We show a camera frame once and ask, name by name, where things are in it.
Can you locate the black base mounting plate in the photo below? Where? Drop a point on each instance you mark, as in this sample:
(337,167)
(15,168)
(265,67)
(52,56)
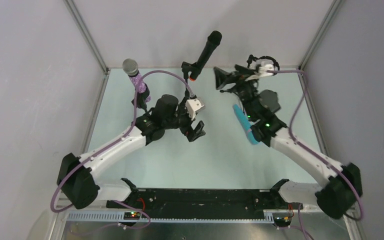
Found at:
(205,204)

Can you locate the purple glitter microphone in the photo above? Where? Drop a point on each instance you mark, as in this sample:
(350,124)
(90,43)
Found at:
(131,68)

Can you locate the left controller board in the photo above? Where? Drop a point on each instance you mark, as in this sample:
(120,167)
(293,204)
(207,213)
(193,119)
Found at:
(131,216)

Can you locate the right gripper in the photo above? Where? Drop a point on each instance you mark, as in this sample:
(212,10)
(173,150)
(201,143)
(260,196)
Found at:
(237,79)

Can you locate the black ring clip stand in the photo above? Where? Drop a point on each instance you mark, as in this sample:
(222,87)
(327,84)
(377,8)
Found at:
(150,127)

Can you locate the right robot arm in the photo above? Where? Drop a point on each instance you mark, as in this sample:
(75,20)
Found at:
(337,187)

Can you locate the right controller board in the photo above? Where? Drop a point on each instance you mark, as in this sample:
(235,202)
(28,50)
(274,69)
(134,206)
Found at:
(282,221)

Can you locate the blue microphone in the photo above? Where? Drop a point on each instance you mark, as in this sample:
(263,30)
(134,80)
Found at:
(245,124)

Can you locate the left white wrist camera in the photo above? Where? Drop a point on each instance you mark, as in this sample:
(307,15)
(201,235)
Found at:
(194,106)

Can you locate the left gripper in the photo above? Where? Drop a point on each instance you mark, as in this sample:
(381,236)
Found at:
(185,117)

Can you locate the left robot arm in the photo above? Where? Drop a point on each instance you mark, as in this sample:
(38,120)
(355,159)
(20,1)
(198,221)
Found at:
(80,177)

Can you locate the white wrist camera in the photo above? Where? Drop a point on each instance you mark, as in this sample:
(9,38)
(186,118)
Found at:
(194,106)
(261,68)

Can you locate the black fork clip stand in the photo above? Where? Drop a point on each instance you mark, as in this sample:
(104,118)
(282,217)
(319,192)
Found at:
(188,71)

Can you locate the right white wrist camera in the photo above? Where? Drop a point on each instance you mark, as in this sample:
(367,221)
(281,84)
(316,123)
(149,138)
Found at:
(261,68)

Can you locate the black tripod shock mount stand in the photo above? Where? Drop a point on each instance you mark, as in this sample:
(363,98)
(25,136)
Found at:
(251,60)

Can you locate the black microphone orange end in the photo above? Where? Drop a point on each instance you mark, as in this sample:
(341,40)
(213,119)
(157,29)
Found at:
(213,41)

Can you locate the controller board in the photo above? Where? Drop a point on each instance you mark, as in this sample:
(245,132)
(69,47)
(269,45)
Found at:
(282,221)
(131,216)

